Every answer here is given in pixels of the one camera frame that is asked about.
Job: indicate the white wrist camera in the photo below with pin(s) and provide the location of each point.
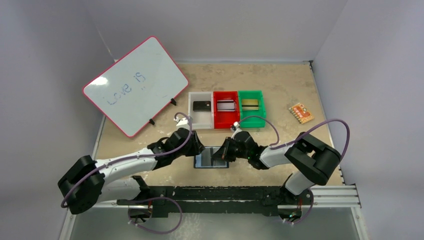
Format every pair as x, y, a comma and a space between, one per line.
235, 128
184, 122

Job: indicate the blue leather card holder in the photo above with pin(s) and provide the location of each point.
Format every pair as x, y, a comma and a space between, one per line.
224, 165

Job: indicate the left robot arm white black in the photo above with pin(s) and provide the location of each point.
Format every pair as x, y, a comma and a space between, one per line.
91, 181

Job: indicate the silver card in holder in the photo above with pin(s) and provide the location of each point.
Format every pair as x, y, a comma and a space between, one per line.
204, 160

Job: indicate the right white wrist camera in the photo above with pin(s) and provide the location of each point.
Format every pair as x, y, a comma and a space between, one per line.
235, 128

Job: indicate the red plastic bin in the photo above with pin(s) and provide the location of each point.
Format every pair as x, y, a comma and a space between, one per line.
224, 119

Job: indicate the gold credit card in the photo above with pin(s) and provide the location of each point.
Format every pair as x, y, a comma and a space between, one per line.
248, 104

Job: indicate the green plastic bin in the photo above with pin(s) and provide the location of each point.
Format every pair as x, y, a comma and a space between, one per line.
254, 121

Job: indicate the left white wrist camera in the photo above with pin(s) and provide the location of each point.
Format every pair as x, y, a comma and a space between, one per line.
184, 122

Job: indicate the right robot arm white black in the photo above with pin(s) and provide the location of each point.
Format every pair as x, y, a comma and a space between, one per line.
315, 160

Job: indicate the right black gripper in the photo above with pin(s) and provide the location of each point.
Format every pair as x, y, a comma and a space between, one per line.
227, 149

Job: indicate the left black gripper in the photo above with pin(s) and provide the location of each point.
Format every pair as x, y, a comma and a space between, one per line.
197, 147

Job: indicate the silver credit card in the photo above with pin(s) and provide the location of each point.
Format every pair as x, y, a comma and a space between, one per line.
225, 106

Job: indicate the white plastic bin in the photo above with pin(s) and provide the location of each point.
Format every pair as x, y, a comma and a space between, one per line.
202, 119

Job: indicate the orange card with pattern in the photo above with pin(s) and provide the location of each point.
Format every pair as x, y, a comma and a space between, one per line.
301, 113

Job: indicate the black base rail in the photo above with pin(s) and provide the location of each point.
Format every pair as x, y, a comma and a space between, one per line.
269, 201

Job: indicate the whiteboard with pink frame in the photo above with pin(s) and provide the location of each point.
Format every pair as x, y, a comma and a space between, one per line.
132, 91

